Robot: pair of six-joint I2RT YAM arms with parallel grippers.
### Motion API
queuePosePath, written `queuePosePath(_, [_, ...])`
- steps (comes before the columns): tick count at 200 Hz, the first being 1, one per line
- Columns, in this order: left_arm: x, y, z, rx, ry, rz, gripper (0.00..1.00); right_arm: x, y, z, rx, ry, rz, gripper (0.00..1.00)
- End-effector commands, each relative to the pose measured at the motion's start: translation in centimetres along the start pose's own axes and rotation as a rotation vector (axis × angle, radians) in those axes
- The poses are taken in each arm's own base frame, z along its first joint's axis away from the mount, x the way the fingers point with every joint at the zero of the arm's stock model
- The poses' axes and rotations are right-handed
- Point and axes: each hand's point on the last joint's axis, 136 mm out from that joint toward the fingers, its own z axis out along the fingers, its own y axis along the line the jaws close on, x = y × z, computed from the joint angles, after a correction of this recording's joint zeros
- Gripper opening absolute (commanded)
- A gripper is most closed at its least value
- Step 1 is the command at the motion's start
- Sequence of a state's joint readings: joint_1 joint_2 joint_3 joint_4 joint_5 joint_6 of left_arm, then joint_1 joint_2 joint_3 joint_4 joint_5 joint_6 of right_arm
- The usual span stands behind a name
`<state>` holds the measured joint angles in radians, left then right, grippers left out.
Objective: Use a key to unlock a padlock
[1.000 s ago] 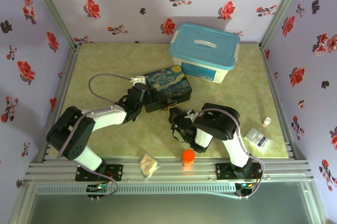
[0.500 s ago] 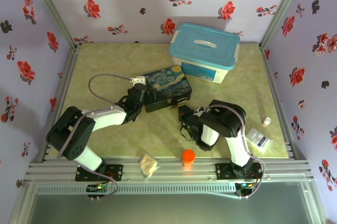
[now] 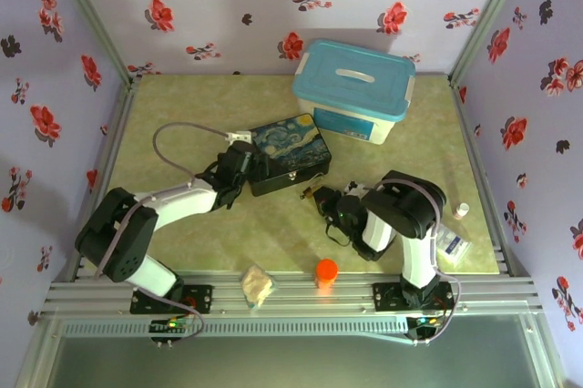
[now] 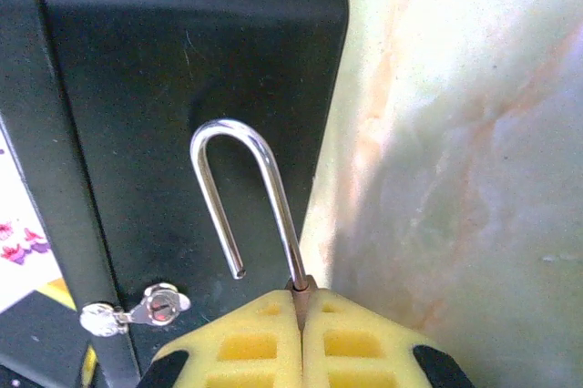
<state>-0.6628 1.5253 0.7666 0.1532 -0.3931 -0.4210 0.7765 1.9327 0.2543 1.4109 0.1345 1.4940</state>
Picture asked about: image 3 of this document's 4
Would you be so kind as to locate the green circuit board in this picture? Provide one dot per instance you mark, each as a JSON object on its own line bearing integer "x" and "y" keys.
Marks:
{"x": 170, "y": 326}
{"x": 423, "y": 322}

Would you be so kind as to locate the orange plastic bottle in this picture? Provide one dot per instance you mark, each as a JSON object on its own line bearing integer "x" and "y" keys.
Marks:
{"x": 326, "y": 272}

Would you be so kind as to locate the small white capped bottle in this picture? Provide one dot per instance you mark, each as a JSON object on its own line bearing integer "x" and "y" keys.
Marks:
{"x": 462, "y": 210}

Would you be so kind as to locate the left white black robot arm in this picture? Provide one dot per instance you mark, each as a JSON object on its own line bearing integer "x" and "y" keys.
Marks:
{"x": 182, "y": 201}

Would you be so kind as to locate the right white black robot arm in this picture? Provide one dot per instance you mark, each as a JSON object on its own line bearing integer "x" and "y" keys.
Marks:
{"x": 414, "y": 247}

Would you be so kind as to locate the aluminium side rail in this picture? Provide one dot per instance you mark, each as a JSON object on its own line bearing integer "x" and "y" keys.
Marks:
{"x": 107, "y": 156}
{"x": 478, "y": 169}

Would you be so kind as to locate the starry night painted box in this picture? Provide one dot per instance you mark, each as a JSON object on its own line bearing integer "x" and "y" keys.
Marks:
{"x": 291, "y": 151}

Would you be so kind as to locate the left green circuit board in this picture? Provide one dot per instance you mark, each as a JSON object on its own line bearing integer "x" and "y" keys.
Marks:
{"x": 170, "y": 326}

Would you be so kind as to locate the blue lidded plastic storage box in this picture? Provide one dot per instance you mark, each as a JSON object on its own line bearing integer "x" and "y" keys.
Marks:
{"x": 350, "y": 78}

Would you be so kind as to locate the aluminium frame post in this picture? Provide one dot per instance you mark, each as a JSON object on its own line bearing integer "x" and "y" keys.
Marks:
{"x": 489, "y": 19}
{"x": 91, "y": 19}

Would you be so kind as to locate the clear bag with beige contents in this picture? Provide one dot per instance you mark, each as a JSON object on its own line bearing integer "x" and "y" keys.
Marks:
{"x": 257, "y": 285}

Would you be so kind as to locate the white blue printed packet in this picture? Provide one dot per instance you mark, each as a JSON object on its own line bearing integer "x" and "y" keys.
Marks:
{"x": 452, "y": 247}

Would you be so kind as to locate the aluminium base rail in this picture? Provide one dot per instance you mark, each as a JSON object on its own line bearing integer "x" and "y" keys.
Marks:
{"x": 300, "y": 299}

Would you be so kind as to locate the right green circuit board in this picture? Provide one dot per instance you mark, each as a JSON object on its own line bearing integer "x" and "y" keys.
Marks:
{"x": 423, "y": 322}

